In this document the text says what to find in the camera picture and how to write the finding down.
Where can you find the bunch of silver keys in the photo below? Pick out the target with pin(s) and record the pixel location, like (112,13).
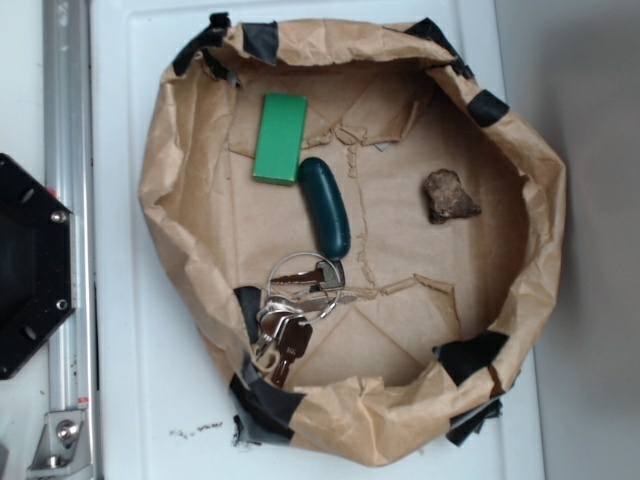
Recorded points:
(282,324)

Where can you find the small silver key black head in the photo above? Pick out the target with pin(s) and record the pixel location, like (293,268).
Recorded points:
(327,276)

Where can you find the metal corner bracket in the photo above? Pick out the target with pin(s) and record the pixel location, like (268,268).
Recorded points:
(64,446)

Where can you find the green rectangular block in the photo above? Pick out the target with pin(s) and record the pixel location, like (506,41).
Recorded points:
(279,140)

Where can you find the brown paper bag bin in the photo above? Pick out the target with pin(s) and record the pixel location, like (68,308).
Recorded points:
(368,240)

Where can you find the dark green oval keychain float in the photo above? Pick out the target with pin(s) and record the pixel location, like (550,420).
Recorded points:
(326,208)

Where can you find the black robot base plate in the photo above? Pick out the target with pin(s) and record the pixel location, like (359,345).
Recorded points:
(36,266)

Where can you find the brown rock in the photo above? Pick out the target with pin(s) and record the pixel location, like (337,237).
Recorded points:
(447,199)

